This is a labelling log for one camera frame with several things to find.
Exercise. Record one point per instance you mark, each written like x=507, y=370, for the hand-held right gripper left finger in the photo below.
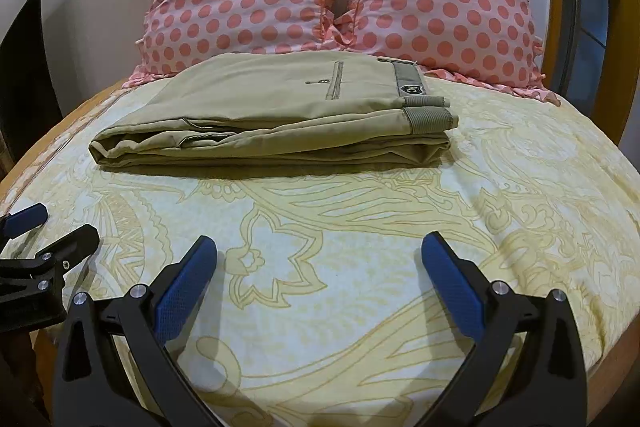
x=182, y=287

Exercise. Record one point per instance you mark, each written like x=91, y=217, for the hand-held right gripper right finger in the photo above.
x=457, y=292

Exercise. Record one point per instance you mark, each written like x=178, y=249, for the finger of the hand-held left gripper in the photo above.
x=25, y=219
x=75, y=242

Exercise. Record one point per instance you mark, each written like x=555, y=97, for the khaki pants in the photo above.
x=280, y=117

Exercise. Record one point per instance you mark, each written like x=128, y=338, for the yellow floral bed sheet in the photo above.
x=350, y=257

